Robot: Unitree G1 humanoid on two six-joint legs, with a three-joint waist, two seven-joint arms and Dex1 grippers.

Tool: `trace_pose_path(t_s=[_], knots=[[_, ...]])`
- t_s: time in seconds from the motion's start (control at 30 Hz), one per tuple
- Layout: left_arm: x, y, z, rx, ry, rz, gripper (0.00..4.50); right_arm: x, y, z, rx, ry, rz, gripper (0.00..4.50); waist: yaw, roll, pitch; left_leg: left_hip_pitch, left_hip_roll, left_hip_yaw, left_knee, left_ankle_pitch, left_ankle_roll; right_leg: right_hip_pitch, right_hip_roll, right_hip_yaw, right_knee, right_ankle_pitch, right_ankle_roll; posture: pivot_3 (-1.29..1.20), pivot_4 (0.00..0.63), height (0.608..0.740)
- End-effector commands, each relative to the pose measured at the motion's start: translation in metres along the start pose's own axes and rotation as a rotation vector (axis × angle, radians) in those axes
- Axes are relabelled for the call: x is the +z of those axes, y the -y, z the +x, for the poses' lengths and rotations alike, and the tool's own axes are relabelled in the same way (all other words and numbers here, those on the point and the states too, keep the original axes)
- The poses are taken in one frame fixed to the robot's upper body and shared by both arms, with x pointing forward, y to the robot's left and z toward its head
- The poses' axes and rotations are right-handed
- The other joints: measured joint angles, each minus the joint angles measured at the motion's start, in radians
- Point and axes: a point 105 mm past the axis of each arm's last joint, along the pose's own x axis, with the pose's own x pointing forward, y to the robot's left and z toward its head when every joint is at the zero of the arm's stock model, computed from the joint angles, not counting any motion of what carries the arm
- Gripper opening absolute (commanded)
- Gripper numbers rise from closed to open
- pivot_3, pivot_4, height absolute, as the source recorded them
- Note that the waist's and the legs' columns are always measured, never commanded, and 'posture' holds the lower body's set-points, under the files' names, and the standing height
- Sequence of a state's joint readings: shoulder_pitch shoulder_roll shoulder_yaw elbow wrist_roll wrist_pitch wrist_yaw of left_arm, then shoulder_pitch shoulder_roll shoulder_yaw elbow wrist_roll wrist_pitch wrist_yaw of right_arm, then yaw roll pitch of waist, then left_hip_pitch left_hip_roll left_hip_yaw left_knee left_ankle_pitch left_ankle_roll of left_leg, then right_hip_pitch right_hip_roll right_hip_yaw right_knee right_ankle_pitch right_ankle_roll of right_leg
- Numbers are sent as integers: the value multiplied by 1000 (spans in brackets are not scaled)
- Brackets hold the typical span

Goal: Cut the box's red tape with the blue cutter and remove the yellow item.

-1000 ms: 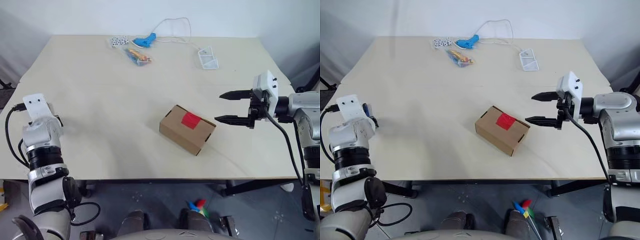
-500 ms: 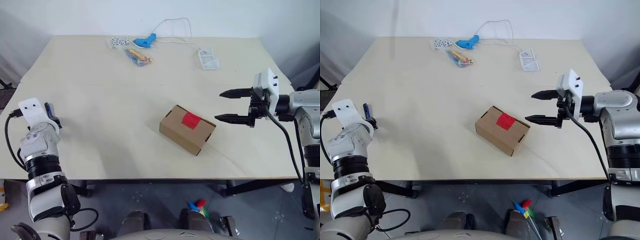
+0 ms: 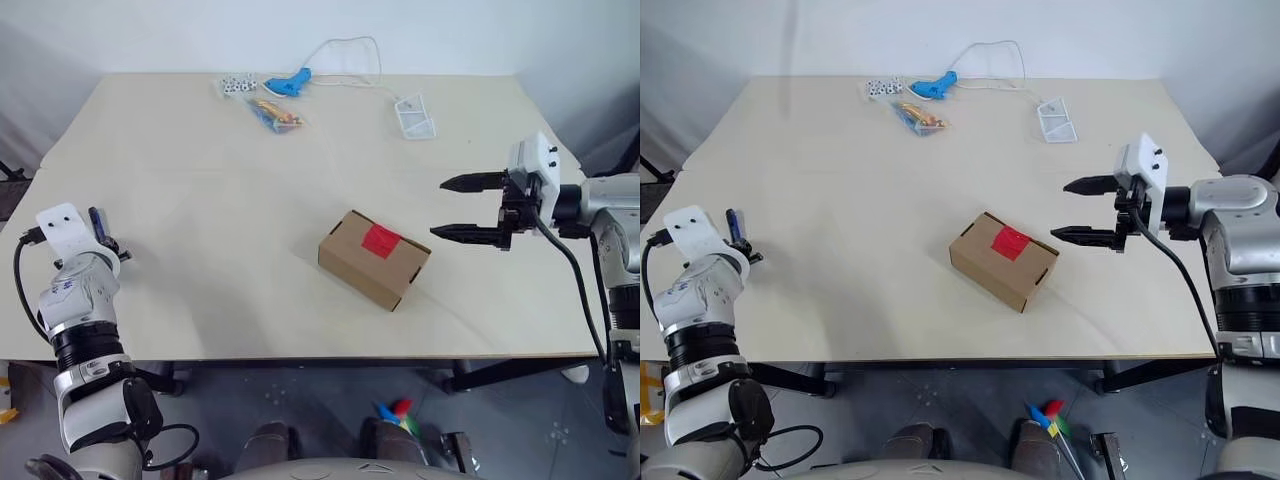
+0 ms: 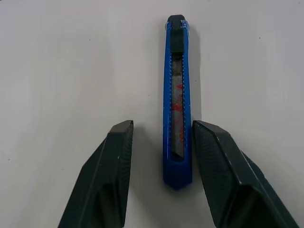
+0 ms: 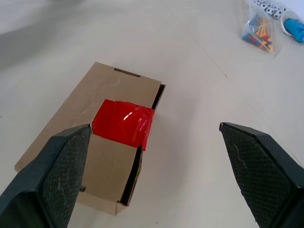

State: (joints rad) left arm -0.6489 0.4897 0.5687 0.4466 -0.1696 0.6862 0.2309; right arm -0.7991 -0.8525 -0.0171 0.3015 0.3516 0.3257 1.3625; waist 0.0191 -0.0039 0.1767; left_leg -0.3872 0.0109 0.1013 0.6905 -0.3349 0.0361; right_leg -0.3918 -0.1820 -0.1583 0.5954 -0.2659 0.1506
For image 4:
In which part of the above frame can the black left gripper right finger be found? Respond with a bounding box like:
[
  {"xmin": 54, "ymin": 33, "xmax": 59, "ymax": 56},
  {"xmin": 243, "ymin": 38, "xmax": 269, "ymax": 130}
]
[{"xmin": 191, "ymin": 120, "xmax": 300, "ymax": 228}]

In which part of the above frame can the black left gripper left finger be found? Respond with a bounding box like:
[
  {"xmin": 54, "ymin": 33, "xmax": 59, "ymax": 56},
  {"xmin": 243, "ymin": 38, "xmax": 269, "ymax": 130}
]
[{"xmin": 56, "ymin": 120, "xmax": 134, "ymax": 228}]

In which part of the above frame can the blue utility cutter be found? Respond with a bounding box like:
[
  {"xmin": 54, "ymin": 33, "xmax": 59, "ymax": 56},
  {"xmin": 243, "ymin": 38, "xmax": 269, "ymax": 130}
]
[{"xmin": 162, "ymin": 14, "xmax": 193, "ymax": 191}]

